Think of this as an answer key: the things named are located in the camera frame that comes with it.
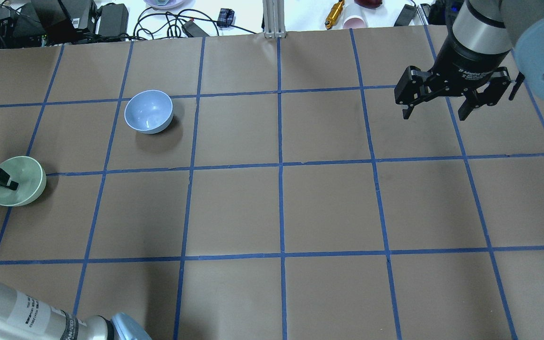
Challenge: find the aluminium frame post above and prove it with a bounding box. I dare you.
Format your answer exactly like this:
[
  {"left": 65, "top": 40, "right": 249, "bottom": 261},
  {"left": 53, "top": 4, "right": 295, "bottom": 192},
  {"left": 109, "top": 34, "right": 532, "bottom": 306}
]
[{"left": 263, "top": 0, "right": 287, "bottom": 39}]

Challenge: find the pink cup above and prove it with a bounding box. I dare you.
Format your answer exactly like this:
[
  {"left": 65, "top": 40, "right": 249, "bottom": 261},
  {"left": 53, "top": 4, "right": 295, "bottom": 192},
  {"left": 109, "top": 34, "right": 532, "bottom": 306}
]
[{"left": 341, "top": 14, "right": 368, "bottom": 29}]

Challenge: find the blue bowl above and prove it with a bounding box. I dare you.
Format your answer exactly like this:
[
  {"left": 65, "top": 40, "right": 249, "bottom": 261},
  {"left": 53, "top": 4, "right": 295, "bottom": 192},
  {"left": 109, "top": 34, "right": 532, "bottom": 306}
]
[{"left": 124, "top": 90, "right": 174, "bottom": 134}]

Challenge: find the black power adapter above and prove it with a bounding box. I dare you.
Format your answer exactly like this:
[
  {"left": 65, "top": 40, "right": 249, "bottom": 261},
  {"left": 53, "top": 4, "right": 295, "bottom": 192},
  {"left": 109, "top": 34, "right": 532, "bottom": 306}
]
[{"left": 394, "top": 4, "right": 417, "bottom": 26}]

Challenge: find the gold cylinder tool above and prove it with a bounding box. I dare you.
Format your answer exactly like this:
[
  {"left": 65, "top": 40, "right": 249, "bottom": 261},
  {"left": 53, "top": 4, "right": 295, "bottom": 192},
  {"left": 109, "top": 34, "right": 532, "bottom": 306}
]
[{"left": 324, "top": 0, "right": 345, "bottom": 30}]

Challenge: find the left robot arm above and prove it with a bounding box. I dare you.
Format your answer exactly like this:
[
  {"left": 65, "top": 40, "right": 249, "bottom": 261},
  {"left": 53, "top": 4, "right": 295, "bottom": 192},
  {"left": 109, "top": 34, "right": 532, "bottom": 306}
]
[{"left": 0, "top": 156, "right": 150, "bottom": 340}]

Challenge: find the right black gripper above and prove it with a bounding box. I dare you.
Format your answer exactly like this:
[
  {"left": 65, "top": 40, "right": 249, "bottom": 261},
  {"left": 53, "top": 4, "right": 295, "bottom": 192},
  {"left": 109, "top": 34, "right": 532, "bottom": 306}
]
[{"left": 394, "top": 45, "right": 511, "bottom": 121}]

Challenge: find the small blue device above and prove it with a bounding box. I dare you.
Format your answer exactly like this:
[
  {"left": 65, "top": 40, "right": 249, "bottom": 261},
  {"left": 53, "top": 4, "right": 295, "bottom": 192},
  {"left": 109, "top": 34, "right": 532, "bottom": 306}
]
[{"left": 216, "top": 8, "right": 235, "bottom": 28}]

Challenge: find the green bowl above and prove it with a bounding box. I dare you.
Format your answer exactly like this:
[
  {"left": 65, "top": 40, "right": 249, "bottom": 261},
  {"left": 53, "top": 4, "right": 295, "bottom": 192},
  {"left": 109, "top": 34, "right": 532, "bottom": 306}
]
[{"left": 0, "top": 156, "right": 47, "bottom": 207}]

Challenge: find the black power brick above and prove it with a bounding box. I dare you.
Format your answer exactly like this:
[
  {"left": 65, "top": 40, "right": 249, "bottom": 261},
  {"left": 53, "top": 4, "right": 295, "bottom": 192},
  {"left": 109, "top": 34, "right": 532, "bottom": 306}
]
[{"left": 97, "top": 3, "right": 129, "bottom": 42}]

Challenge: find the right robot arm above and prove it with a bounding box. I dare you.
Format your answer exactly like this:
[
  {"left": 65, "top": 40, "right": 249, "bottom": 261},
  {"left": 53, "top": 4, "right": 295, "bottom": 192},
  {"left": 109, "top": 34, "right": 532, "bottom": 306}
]
[{"left": 394, "top": 0, "right": 544, "bottom": 121}]

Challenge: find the purple plate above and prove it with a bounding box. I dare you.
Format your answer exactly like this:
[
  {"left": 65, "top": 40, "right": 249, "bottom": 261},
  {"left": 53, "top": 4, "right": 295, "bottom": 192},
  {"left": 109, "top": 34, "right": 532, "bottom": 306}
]
[{"left": 144, "top": 0, "right": 185, "bottom": 9}]

